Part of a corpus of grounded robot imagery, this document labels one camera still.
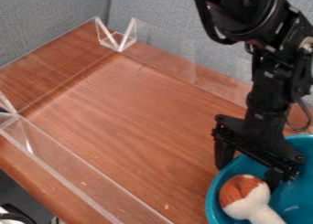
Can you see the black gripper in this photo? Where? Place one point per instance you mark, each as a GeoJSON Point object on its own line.
{"type": "Point", "coordinates": [256, 137]}

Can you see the plush mushroom toy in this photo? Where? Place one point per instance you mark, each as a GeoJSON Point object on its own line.
{"type": "Point", "coordinates": [243, 199]}

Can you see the blue bowl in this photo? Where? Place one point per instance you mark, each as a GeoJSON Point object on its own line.
{"type": "Point", "coordinates": [290, 200]}

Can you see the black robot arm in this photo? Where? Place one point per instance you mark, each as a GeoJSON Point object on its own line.
{"type": "Point", "coordinates": [276, 35]}

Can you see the clear acrylic back barrier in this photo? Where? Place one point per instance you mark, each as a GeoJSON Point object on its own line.
{"type": "Point", "coordinates": [215, 68]}

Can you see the clear acrylic barrier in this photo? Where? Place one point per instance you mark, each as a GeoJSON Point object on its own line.
{"type": "Point", "coordinates": [99, 192]}
{"type": "Point", "coordinates": [215, 68]}
{"type": "Point", "coordinates": [36, 73]}

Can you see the clear acrylic front barrier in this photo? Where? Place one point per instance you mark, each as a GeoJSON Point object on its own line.
{"type": "Point", "coordinates": [99, 192]}

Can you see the clear acrylic left barrier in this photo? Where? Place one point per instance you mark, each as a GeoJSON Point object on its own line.
{"type": "Point", "coordinates": [36, 73]}

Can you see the clear acrylic corner bracket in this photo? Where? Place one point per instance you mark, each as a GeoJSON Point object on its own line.
{"type": "Point", "coordinates": [115, 40]}

